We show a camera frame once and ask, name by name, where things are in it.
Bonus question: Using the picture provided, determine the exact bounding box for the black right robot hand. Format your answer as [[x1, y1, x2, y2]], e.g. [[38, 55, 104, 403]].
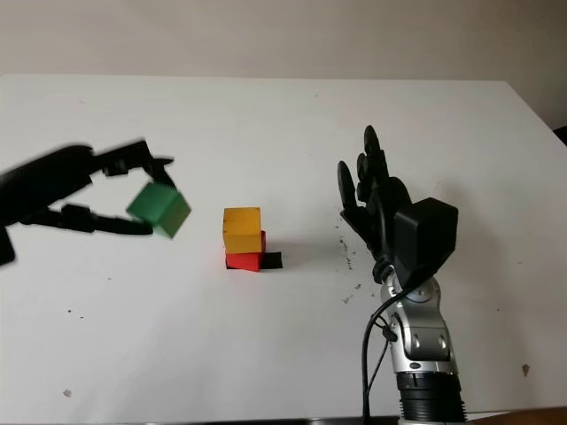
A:
[[337, 125, 416, 285]]

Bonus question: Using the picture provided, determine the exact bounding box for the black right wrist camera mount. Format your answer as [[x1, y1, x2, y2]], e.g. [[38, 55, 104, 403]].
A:
[[392, 197, 460, 290]]

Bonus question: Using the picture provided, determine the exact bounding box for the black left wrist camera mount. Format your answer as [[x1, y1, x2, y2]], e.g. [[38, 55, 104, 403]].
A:
[[0, 228, 18, 267]]

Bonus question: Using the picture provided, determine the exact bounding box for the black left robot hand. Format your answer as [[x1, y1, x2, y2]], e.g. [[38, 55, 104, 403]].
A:
[[0, 139, 175, 237]]

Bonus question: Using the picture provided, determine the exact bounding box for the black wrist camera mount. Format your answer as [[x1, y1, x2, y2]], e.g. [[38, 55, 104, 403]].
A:
[[0, 228, 18, 267], [392, 197, 460, 290]]

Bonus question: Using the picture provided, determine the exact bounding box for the green block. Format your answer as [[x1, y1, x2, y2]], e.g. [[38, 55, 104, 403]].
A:
[[126, 182, 192, 240]]

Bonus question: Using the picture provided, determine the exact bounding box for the yellow block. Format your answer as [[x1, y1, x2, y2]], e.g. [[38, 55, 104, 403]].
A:
[[222, 206, 263, 255]]

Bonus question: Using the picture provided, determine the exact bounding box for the red block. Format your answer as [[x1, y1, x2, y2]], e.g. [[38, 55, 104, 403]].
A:
[[225, 229, 268, 273]]

